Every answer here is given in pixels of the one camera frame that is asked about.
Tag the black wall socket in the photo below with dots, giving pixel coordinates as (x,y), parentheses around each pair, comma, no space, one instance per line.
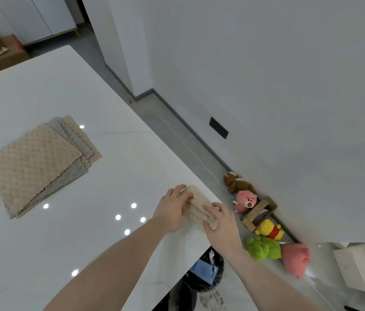
(218,128)

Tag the person's left forearm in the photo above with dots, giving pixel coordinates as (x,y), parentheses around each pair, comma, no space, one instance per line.
(114,268)

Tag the person's right forearm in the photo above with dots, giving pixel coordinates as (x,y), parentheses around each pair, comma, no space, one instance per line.
(263,285)

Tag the person's right thumb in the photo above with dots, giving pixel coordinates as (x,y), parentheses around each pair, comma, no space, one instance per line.
(208,226)

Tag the white cabinet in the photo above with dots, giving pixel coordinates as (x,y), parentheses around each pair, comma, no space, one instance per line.
(24,16)

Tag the person's left thumb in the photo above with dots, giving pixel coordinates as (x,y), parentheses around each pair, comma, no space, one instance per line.
(184,200)

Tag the black trash bag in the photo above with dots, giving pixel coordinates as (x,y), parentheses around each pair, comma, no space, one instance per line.
(216,265)

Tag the person's right hand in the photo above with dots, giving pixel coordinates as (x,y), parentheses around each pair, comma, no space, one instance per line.
(224,231)

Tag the yellow bear plush toy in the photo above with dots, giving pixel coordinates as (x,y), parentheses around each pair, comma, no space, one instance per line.
(270,230)

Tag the flat beige dotted cloth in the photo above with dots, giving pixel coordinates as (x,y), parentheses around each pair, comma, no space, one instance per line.
(83,139)
(30,165)

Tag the blue packet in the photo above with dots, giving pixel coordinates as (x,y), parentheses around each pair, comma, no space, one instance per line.
(203,272)

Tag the person's left hand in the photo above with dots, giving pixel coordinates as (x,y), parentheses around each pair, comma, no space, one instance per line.
(169,213)

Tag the flat gray dotted cloth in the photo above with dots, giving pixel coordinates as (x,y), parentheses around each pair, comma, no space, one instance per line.
(72,135)
(69,176)

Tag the brown cardboard frame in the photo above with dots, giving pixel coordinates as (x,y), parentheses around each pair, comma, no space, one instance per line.
(258,212)

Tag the green frog plush toy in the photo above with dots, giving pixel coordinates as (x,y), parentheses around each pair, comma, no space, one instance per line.
(261,249)

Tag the brown bear plush toy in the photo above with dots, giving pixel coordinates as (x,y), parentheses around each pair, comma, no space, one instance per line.
(239,184)

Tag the pink bear plush toy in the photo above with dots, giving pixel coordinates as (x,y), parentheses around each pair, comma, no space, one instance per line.
(245,201)

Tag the large brown cardboard box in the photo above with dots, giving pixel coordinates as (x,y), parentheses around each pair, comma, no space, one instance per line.
(7,59)

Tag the beige dotted cloth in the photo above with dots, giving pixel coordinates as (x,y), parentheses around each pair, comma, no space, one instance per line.
(30,165)
(198,204)
(83,139)

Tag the white cardboard box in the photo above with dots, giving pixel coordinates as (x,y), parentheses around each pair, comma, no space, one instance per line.
(363,268)

